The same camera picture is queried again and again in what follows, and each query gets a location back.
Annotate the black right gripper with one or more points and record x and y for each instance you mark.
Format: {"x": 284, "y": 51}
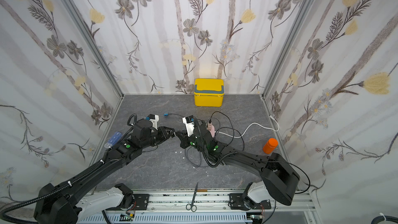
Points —
{"x": 188, "y": 138}

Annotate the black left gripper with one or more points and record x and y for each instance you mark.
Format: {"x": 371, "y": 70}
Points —
{"x": 164, "y": 132}

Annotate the beige usb charger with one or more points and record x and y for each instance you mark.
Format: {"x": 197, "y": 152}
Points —
{"x": 210, "y": 125}

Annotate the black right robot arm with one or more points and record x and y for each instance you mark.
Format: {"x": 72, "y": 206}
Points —
{"x": 279, "y": 179}

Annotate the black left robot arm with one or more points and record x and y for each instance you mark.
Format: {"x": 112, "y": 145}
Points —
{"x": 116, "y": 195}

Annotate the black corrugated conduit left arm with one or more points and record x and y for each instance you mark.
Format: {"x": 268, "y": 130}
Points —
{"x": 37, "y": 199}

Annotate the pink power strip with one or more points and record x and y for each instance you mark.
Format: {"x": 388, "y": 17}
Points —
{"x": 212, "y": 131}

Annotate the blue transparent plastic case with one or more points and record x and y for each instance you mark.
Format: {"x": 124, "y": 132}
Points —
{"x": 115, "y": 138}

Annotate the orange cylindrical bottle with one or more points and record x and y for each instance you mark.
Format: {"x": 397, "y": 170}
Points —
{"x": 270, "y": 146}

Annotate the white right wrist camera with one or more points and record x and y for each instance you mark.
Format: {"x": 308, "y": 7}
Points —
{"x": 189, "y": 124}

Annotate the yellow storage box grey handle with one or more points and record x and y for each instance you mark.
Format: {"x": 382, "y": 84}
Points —
{"x": 208, "y": 92}

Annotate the black handled scissors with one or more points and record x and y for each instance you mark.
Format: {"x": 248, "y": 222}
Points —
{"x": 191, "y": 206}

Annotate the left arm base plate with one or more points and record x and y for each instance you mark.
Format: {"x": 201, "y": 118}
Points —
{"x": 138, "y": 202}

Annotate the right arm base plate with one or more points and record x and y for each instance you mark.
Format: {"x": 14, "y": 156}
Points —
{"x": 239, "y": 202}

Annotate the white slotted cable duct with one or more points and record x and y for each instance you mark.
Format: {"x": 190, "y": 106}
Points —
{"x": 179, "y": 218}

